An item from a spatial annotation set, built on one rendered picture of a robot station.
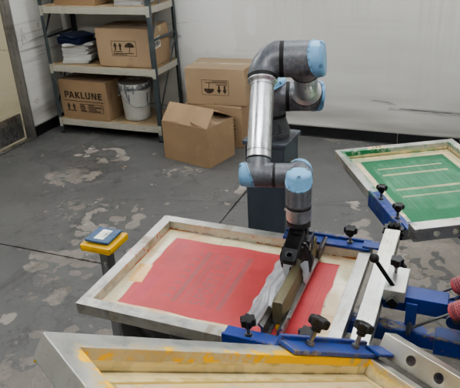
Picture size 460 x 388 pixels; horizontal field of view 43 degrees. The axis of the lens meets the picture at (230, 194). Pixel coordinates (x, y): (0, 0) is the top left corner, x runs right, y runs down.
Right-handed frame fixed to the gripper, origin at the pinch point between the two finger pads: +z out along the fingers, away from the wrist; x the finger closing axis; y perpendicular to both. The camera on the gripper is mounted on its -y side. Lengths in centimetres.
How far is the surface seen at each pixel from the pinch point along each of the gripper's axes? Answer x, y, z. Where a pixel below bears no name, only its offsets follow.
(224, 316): 17.2, -16.7, 5.3
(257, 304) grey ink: 9.4, -9.3, 4.5
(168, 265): 45.8, 2.8, 5.3
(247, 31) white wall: 158, 380, 2
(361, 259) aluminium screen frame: -16.2, 20.3, 1.8
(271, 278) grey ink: 9.8, 5.7, 4.9
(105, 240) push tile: 75, 8, 4
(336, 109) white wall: 71, 380, 72
